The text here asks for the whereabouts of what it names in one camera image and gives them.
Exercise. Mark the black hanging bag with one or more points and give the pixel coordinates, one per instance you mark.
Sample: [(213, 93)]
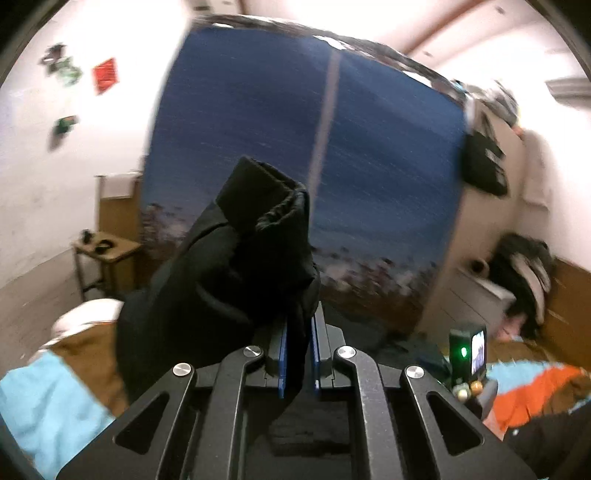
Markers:
[(485, 161)]

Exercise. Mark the white pillow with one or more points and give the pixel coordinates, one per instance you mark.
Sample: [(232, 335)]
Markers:
[(87, 316)]

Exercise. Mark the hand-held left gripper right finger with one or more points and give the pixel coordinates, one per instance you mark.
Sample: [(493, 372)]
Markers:
[(316, 357)]

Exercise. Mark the black padded jacket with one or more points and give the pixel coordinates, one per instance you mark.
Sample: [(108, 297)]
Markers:
[(231, 277)]

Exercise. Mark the small wooden side table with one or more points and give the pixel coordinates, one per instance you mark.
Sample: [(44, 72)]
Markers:
[(108, 258)]

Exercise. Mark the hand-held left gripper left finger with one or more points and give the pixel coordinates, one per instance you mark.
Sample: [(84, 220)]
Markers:
[(282, 364)]

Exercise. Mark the pile of dark clothes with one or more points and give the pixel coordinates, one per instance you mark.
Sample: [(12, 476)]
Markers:
[(521, 277)]

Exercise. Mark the white air conditioner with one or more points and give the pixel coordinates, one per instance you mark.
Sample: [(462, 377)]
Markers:
[(570, 90)]

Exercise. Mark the white wardrobe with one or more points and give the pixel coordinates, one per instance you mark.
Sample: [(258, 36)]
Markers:
[(489, 221)]

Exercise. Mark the dark mug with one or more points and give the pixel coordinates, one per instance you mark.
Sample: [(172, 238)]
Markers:
[(480, 267)]

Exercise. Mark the brown cardboard board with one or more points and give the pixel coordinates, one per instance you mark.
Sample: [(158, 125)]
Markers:
[(117, 207)]

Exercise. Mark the red paper wall decoration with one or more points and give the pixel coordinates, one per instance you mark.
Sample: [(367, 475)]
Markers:
[(105, 74)]

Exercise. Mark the black headphones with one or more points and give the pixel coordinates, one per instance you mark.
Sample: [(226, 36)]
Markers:
[(104, 246)]

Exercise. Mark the colour-block fleece blanket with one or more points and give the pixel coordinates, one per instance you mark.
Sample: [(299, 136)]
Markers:
[(55, 397)]

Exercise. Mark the green hanging wall decoration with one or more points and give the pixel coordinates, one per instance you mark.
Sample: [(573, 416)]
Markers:
[(62, 62)]

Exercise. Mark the small green wall ornament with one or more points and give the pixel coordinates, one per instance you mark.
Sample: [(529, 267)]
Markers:
[(65, 124)]

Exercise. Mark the blue printed wall cloth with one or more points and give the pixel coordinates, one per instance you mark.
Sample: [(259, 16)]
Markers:
[(378, 161)]

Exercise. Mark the white low cabinet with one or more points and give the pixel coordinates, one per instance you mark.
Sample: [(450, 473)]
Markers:
[(471, 300)]

